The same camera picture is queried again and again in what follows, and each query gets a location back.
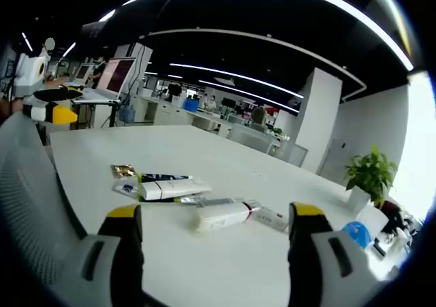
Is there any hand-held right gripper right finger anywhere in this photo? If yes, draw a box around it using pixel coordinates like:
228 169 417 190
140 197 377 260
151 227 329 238
287 201 379 307

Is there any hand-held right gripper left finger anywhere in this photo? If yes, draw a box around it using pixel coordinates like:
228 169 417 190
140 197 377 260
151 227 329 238
50 204 146 307

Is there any clear skincare sachet dark print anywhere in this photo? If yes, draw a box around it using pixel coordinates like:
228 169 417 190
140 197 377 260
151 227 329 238
112 179 141 199

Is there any gold foil skincare sachet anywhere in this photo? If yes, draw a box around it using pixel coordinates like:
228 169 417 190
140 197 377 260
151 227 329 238
110 163 136 180

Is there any white skincare tube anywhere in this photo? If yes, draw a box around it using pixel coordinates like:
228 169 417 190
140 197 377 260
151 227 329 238
140 179 213 201

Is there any white bottle red collar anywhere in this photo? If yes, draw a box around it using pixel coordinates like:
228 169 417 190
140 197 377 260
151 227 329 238
195 200 262 233

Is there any blue storage box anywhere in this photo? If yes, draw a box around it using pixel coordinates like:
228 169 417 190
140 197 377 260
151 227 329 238
183 97 201 112

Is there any white side table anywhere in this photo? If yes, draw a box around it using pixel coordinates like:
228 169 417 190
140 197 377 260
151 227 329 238
70 88 123 128

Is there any blue packet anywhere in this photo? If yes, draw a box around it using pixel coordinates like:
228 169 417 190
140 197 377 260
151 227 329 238
340 221 371 250

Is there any large display screen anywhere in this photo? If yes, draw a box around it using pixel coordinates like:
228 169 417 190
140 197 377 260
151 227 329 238
96 57 138 95

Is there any blue bag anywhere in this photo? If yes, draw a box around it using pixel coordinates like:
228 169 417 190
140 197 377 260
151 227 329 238
119 104 136 124

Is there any grey mesh office chair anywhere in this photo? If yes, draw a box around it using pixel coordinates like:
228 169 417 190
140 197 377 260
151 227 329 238
0 111 90 307

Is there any dark red plant pot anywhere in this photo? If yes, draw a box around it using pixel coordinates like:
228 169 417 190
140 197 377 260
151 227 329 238
380 199 411 235

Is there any green potted plant white pot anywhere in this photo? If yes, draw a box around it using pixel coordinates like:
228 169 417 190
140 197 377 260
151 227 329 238
343 145 399 213

